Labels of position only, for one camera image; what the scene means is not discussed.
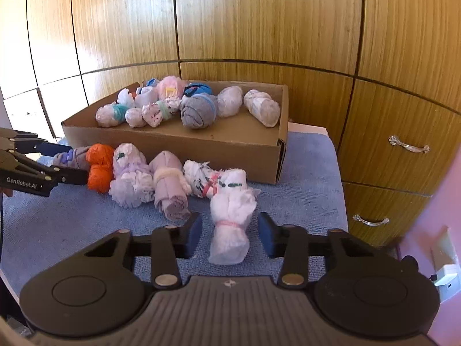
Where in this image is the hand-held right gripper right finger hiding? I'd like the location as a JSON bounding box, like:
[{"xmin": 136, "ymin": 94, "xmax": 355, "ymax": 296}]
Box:
[{"xmin": 258, "ymin": 212, "xmax": 382, "ymax": 289}]

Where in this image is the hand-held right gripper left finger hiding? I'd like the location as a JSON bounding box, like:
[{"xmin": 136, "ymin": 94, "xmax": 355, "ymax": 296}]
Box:
[{"xmin": 84, "ymin": 212, "xmax": 203, "ymax": 289}]

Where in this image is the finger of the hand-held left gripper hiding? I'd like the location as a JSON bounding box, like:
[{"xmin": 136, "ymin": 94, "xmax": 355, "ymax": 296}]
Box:
[
  {"xmin": 14, "ymin": 153, "xmax": 89, "ymax": 187},
  {"xmin": 0, "ymin": 127, "xmax": 75, "ymax": 157}
]

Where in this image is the lilac sock roll purple band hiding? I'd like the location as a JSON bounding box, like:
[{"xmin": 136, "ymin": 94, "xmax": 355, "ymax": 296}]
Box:
[{"xmin": 53, "ymin": 146, "xmax": 90, "ymax": 172}]

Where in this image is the white sock roll pink band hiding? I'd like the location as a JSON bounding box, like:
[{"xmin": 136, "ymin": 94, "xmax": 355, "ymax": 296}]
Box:
[{"xmin": 208, "ymin": 168, "xmax": 261, "ymax": 265}]

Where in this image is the cardboard box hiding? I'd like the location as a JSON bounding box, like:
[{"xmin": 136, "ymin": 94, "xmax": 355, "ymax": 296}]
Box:
[{"xmin": 61, "ymin": 79, "xmax": 290, "ymax": 185}]

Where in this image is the white sock roll blue trim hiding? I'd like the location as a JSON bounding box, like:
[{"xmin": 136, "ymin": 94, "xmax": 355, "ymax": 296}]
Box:
[{"xmin": 136, "ymin": 78, "xmax": 161, "ymax": 109}]

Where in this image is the blue knitted sock roll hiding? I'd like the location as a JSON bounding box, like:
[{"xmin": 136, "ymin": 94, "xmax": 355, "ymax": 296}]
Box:
[{"xmin": 183, "ymin": 82, "xmax": 211, "ymax": 98}]

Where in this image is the blue towel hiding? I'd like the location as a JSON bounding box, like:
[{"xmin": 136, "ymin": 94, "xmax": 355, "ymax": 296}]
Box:
[{"xmin": 0, "ymin": 130, "xmax": 349, "ymax": 285}]

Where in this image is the mauve sock roll cream band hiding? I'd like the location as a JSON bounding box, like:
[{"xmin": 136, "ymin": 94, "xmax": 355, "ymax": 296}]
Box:
[{"xmin": 149, "ymin": 150, "xmax": 192, "ymax": 221}]

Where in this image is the lilac white sock roll green mark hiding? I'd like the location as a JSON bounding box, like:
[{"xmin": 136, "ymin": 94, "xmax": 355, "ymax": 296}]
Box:
[{"xmin": 109, "ymin": 143, "xmax": 155, "ymax": 208}]

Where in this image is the white dotted sock roll red band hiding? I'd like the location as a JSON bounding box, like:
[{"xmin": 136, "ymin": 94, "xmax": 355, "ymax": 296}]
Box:
[{"xmin": 183, "ymin": 159, "xmax": 220, "ymax": 199}]

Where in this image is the white sock roll teal band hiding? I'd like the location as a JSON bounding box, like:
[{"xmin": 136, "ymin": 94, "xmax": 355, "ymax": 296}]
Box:
[{"xmin": 95, "ymin": 103, "xmax": 130, "ymax": 128}]

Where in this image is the small white sock roll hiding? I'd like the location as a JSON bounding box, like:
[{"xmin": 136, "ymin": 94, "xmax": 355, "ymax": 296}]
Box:
[
  {"xmin": 117, "ymin": 88, "xmax": 137, "ymax": 109},
  {"xmin": 124, "ymin": 107, "xmax": 148, "ymax": 128}
]

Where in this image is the white dotted sock roll green band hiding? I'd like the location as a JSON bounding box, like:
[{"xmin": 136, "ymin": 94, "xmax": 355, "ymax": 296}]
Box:
[{"xmin": 141, "ymin": 100, "xmax": 181, "ymax": 128}]

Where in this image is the grey sock roll blue band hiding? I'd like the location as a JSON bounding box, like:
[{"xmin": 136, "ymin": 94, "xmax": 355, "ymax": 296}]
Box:
[{"xmin": 179, "ymin": 93, "xmax": 218, "ymax": 130}]

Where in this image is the white patterned sock roll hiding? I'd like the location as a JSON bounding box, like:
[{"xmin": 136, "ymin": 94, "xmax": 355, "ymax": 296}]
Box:
[{"xmin": 244, "ymin": 89, "xmax": 281, "ymax": 128}]

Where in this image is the pink fluffy sock roll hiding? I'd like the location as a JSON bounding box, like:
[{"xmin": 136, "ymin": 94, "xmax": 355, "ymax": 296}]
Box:
[{"xmin": 156, "ymin": 76, "xmax": 186, "ymax": 102}]

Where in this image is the pale lilac sock roll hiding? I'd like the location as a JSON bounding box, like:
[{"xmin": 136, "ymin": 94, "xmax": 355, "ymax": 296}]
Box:
[{"xmin": 217, "ymin": 86, "xmax": 245, "ymax": 118}]

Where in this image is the white power adapter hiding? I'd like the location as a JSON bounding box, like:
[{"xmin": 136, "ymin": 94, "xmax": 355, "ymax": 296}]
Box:
[{"xmin": 432, "ymin": 264, "xmax": 455, "ymax": 302}]

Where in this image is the wooden wardrobe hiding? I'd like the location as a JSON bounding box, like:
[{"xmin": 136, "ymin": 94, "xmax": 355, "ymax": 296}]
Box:
[{"xmin": 0, "ymin": 0, "xmax": 461, "ymax": 249}]

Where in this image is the metal drawer handle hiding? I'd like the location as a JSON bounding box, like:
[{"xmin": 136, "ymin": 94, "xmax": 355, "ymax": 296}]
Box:
[
  {"xmin": 352, "ymin": 214, "xmax": 390, "ymax": 227},
  {"xmin": 389, "ymin": 135, "xmax": 431, "ymax": 154}
]

